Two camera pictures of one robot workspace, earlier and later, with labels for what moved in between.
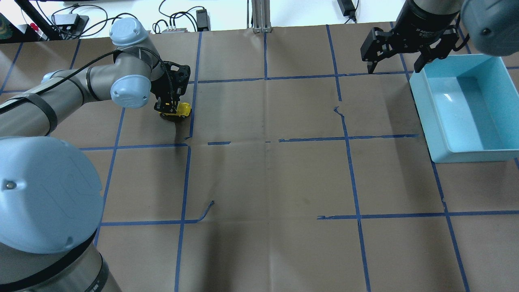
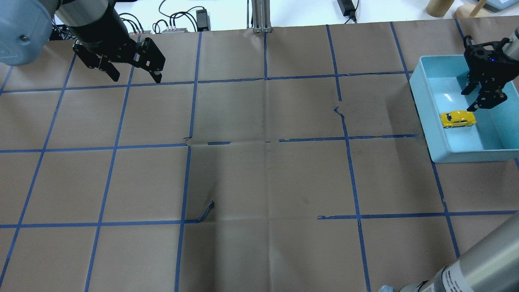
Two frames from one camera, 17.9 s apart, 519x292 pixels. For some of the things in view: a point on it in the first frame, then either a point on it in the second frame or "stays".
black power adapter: (203, 20) stays
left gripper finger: (174, 106) to (149, 57)
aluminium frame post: (261, 18) stays
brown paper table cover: (298, 170) stays
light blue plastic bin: (468, 107) stays
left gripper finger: (160, 105) to (108, 66)
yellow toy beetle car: (183, 109) to (458, 118)
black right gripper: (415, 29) to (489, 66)
